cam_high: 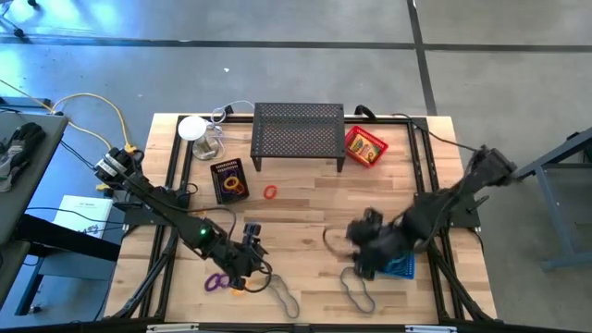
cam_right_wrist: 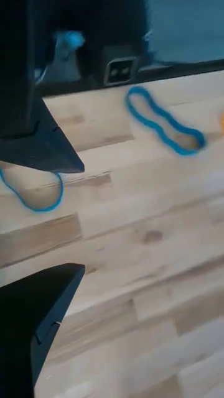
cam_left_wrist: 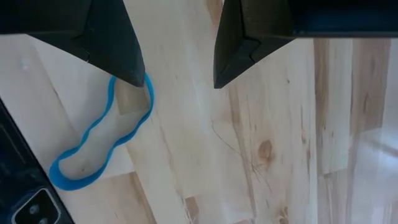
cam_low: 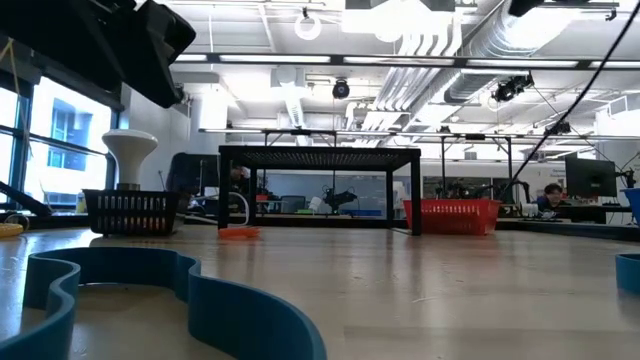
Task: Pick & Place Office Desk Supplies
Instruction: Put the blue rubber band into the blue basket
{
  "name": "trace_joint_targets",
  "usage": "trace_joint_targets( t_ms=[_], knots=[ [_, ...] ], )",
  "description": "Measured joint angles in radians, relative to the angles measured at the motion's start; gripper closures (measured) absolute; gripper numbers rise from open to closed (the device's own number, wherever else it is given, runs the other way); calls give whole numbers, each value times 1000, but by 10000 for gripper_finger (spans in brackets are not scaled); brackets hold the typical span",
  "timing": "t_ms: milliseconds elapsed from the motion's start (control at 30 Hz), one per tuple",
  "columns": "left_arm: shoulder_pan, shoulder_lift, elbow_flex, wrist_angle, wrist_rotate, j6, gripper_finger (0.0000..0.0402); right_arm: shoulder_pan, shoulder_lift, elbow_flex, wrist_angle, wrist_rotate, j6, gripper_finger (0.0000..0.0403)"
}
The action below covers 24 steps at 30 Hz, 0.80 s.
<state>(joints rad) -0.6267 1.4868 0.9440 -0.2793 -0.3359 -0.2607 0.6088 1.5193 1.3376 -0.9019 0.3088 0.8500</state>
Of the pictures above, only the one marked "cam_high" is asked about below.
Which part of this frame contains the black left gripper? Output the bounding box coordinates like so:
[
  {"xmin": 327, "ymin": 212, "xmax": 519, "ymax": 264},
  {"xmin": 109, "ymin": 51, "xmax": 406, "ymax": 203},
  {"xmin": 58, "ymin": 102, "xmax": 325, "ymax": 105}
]
[{"xmin": 220, "ymin": 242, "xmax": 269, "ymax": 291}]

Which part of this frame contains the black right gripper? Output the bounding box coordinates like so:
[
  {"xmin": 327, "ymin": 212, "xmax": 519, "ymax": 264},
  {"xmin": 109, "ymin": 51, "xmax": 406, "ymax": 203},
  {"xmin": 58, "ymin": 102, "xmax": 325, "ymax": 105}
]
[{"xmin": 347, "ymin": 216, "xmax": 411, "ymax": 281}]

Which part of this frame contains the blue plastic basket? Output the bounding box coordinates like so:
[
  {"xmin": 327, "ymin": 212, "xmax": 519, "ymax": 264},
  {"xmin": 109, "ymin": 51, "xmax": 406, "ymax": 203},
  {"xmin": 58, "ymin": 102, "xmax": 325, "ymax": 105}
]
[{"xmin": 376, "ymin": 251, "xmax": 416, "ymax": 281}]

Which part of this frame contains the yellow coil keychain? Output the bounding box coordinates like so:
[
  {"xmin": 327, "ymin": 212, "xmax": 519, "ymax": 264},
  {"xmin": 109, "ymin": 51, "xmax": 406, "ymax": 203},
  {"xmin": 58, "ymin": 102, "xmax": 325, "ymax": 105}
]
[{"xmin": 223, "ymin": 177, "xmax": 246, "ymax": 195}]

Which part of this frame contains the yellow crayon box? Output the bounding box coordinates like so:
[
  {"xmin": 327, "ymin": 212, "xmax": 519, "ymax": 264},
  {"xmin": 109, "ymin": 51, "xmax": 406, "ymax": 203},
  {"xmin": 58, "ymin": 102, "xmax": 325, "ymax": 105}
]
[
  {"xmin": 363, "ymin": 138, "xmax": 383, "ymax": 164},
  {"xmin": 349, "ymin": 133, "xmax": 372, "ymax": 157}
]

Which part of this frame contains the black plastic basket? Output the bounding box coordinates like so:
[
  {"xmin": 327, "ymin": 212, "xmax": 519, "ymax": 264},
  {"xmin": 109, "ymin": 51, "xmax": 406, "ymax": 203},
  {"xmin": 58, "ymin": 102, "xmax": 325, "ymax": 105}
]
[{"xmin": 209, "ymin": 157, "xmax": 251, "ymax": 205}]

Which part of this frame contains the red plastic basket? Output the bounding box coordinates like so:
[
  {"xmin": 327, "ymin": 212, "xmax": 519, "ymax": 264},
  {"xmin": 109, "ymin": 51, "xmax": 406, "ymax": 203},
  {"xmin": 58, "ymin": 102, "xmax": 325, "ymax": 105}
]
[{"xmin": 344, "ymin": 125, "xmax": 389, "ymax": 168}]

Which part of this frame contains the black perforated metal riser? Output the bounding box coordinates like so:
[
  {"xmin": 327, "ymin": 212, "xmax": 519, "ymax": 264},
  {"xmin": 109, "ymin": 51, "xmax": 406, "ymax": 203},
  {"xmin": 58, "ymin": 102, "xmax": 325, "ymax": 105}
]
[{"xmin": 249, "ymin": 102, "xmax": 347, "ymax": 173}]

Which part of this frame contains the glass jar with white lid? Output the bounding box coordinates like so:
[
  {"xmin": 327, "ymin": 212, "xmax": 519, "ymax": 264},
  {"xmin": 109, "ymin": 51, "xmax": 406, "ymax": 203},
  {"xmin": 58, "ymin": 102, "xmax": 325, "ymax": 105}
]
[{"xmin": 178, "ymin": 115, "xmax": 221, "ymax": 162}]

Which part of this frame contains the white booklet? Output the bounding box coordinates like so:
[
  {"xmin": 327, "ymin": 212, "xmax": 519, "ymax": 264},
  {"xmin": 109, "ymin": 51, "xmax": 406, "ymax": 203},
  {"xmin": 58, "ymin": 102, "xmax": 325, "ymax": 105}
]
[{"xmin": 52, "ymin": 194, "xmax": 115, "ymax": 241}]

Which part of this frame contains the grey side table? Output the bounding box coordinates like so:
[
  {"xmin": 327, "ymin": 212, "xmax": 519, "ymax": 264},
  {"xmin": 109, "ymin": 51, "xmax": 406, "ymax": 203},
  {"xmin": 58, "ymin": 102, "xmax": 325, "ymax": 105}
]
[{"xmin": 0, "ymin": 110, "xmax": 122, "ymax": 317}]

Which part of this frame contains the grey black work glove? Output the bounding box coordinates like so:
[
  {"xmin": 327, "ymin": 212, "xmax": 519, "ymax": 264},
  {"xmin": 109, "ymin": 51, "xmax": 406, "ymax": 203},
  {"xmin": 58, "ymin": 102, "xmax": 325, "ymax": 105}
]
[{"xmin": 0, "ymin": 121, "xmax": 47, "ymax": 194}]

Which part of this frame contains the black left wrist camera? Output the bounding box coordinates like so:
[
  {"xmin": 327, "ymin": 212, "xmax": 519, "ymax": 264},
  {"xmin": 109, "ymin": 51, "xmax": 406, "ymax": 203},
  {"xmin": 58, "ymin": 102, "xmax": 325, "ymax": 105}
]
[{"xmin": 241, "ymin": 222, "xmax": 264, "ymax": 247}]

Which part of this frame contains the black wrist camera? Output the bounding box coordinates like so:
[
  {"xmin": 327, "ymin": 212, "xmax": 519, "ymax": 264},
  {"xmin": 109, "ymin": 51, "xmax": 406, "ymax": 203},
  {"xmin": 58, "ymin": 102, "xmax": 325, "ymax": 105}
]
[
  {"xmin": 241, "ymin": 222, "xmax": 264, "ymax": 247},
  {"xmin": 362, "ymin": 206, "xmax": 386, "ymax": 226}
]

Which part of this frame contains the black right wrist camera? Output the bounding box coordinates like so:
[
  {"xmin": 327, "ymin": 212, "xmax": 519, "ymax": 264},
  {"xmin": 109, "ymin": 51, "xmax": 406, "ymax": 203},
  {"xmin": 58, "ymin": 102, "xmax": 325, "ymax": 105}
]
[{"xmin": 362, "ymin": 206, "xmax": 386, "ymax": 226}]

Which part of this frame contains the silver aluminium bracket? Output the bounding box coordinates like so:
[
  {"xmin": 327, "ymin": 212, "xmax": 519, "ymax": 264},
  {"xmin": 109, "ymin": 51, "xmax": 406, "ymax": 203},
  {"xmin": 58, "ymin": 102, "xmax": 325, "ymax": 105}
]
[
  {"xmin": 145, "ymin": 323, "xmax": 201, "ymax": 333},
  {"xmin": 404, "ymin": 324, "xmax": 458, "ymax": 333}
]

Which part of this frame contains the black aluminium rig frame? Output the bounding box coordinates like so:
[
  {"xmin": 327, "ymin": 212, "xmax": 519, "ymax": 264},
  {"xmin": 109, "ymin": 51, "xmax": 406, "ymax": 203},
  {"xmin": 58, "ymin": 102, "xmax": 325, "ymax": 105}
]
[{"xmin": 105, "ymin": 113, "xmax": 500, "ymax": 333}]

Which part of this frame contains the black power cable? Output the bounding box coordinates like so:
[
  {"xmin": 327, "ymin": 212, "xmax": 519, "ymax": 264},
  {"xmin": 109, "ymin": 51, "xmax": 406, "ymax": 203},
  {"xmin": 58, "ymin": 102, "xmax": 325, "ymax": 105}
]
[{"xmin": 354, "ymin": 105, "xmax": 482, "ymax": 154}]

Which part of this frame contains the yellow cable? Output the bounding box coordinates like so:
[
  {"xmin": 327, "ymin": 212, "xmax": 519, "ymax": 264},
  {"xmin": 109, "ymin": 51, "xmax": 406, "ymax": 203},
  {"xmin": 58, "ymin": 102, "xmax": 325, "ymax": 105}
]
[{"xmin": 0, "ymin": 77, "xmax": 139, "ymax": 154}]

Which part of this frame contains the white lamp cable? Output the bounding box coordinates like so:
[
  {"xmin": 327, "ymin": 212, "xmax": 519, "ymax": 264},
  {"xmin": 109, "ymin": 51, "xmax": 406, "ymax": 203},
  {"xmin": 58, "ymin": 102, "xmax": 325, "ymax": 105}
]
[{"xmin": 210, "ymin": 99, "xmax": 256, "ymax": 158}]

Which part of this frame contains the blue-grey metal table frame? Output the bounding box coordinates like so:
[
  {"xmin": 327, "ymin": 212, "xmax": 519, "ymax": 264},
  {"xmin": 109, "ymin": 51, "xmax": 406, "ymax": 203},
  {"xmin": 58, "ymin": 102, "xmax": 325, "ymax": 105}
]
[{"xmin": 514, "ymin": 125, "xmax": 592, "ymax": 273}]

